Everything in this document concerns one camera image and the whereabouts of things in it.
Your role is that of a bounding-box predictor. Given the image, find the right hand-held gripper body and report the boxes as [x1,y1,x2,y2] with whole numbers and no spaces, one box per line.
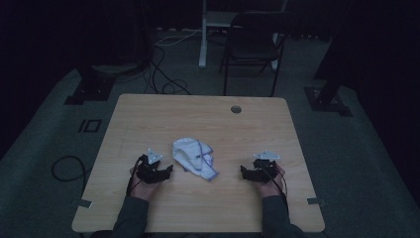
[252,150,281,183]

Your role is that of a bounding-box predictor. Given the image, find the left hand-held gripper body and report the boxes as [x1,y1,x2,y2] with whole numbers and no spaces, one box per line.
[135,148,166,185]

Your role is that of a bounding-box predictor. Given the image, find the white cloth with purple edge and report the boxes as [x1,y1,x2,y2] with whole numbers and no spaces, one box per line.
[171,137,220,182]

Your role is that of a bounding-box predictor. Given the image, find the person's left hand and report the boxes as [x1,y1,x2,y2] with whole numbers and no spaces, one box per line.
[129,158,162,202]

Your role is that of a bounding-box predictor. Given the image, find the person's right hand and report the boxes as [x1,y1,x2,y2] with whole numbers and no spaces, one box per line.
[253,162,286,198]

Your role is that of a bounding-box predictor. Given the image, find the black stand base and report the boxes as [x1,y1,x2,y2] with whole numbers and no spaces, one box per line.
[303,0,354,118]
[63,63,117,106]

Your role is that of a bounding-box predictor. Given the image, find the grey round floor base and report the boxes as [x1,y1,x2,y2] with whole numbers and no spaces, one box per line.
[91,61,147,76]

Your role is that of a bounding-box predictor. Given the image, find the black folding chair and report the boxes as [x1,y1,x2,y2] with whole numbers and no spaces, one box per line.
[219,11,297,97]

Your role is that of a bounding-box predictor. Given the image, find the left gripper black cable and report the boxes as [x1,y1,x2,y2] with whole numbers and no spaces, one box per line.
[126,154,147,196]

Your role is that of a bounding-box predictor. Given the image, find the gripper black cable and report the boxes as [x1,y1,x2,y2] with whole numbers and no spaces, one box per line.
[262,162,289,214]
[126,154,147,196]

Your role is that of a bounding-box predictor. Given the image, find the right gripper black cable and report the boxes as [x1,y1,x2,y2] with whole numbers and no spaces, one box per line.
[262,162,289,214]

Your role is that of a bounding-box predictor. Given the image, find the black looped floor cable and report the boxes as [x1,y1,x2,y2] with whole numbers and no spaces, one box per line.
[51,155,89,196]

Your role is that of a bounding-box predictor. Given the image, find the black floor cables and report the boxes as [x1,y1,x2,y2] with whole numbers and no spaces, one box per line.
[144,43,192,96]

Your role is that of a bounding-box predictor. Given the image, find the white floor cable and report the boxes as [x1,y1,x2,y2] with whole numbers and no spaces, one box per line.
[154,28,203,48]

